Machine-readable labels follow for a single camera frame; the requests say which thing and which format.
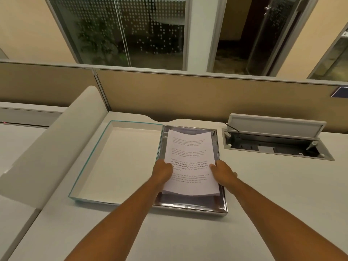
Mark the person's left hand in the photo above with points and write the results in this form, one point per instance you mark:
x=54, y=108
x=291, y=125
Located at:
x=161, y=172

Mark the person's right hand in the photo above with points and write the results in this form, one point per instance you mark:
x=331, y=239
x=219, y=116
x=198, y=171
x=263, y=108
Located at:
x=224, y=173

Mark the person's left thumb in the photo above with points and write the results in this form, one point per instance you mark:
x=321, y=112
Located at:
x=169, y=167

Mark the person's right thumb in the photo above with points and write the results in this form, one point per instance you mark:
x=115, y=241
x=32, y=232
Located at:
x=213, y=167

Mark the white printed paper sheet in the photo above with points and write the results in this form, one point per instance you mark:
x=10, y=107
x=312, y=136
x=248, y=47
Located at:
x=190, y=160

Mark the person's left forearm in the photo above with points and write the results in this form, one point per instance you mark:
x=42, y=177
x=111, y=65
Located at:
x=117, y=222

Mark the person's right forearm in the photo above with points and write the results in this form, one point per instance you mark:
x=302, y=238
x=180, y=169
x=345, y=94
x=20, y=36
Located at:
x=274, y=217

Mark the shiny silver metal tray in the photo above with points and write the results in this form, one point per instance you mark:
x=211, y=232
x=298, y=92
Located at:
x=190, y=202

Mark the white box lid teal edge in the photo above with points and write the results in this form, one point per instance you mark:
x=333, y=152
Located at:
x=117, y=163

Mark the beige cubicle partition panel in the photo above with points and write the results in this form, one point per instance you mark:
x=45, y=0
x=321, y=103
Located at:
x=217, y=100
x=46, y=84

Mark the white outlet box flap lid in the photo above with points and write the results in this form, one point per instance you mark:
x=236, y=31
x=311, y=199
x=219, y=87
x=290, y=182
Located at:
x=274, y=126

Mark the white curved desk divider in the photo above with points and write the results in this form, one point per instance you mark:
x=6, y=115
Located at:
x=51, y=149

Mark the glass window with dot pattern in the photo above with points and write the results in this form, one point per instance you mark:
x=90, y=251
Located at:
x=122, y=29

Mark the green potted plant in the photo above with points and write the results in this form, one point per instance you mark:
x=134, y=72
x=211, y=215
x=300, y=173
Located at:
x=98, y=40

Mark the dark blue card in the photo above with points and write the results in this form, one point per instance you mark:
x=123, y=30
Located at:
x=340, y=92

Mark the glass door with metal frame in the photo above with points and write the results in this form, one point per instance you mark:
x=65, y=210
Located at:
x=261, y=35

